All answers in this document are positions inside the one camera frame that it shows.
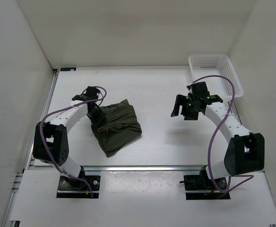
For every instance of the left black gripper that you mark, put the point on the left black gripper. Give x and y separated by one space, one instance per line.
101 117

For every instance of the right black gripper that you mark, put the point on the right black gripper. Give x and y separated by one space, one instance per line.
182 100

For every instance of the olive green shorts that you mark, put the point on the olive green shorts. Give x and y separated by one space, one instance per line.
120 128

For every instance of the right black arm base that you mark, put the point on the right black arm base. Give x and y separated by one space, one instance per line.
200 187

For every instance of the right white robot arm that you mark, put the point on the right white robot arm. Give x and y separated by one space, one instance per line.
246 150

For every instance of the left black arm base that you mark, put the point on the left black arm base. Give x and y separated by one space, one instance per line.
69 188

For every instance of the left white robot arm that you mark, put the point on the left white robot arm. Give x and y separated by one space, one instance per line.
51 143

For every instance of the white plastic basket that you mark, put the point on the white plastic basket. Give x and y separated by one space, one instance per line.
216 66

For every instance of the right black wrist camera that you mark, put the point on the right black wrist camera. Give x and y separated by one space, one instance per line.
199 92

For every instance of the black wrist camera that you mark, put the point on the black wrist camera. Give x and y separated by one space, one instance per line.
199 92
90 93

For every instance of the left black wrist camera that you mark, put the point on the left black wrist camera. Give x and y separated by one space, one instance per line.
90 93

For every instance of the aluminium right rail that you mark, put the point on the aluminium right rail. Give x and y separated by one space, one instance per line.
235 113

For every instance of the aluminium rail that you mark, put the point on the aluminium rail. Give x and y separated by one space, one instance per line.
235 113
45 109
142 168

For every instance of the aluminium front rail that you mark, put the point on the aluminium front rail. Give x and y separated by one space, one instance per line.
142 168

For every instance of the aluminium left rail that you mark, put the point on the aluminium left rail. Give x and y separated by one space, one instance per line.
45 109

